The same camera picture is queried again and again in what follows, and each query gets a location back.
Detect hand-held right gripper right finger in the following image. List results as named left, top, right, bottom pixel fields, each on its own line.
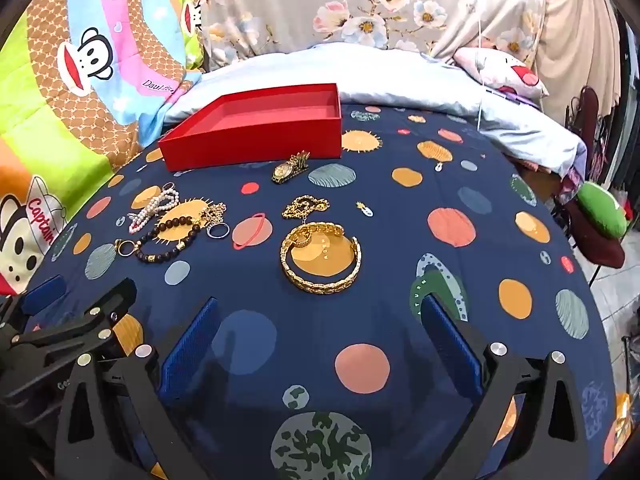
left=422, top=294, right=591, bottom=480

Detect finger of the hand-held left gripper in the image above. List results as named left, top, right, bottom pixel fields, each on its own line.
left=0, top=277, right=138, bottom=376
left=0, top=275, right=68, bottom=333

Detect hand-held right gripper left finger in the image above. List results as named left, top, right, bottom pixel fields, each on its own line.
left=52, top=296, right=222, bottom=480

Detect dark wooden bead bracelet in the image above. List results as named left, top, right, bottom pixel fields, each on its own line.
left=134, top=215, right=202, bottom=264

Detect white pearl bracelet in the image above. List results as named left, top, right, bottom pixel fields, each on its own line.
left=127, top=187, right=181, bottom=235

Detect thin gold chain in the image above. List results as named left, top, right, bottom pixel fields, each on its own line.
left=200, top=201, right=228, bottom=228

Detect wide gold link bracelet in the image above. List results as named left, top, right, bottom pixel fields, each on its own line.
left=279, top=221, right=363, bottom=297

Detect chunky gold chain necklace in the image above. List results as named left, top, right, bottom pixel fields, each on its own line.
left=281, top=195, right=332, bottom=222

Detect gold wrist watch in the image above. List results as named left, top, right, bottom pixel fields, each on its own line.
left=271, top=150, right=311, bottom=184

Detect red cardboard box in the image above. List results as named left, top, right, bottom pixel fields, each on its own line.
left=158, top=83, right=344, bottom=173

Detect navy planet print bedsheet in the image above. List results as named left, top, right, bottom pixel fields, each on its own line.
left=15, top=102, right=618, bottom=480

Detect dark red cloth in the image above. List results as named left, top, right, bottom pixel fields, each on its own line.
left=565, top=200, right=626, bottom=270

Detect pink ruffled cloth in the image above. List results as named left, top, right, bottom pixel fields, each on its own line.
left=517, top=157, right=568, bottom=177

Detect green cushion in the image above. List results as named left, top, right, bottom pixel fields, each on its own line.
left=576, top=181, right=628, bottom=241

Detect colourful monkey print blanket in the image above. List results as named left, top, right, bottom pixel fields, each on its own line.
left=0, top=0, right=206, bottom=301

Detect purple book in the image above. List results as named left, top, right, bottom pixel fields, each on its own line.
left=487, top=86, right=536, bottom=107

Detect pink cartoon pillow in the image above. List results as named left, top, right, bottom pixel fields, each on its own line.
left=452, top=46, right=549, bottom=100

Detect light blue blanket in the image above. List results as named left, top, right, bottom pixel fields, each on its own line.
left=161, top=42, right=588, bottom=181

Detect beige curtain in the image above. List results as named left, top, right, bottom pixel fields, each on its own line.
left=530, top=0, right=632, bottom=121

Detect grey floral blanket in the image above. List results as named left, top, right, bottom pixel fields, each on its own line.
left=197, top=0, right=546, bottom=73

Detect thin white cable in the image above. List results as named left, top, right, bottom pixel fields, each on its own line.
left=475, top=15, right=488, bottom=133

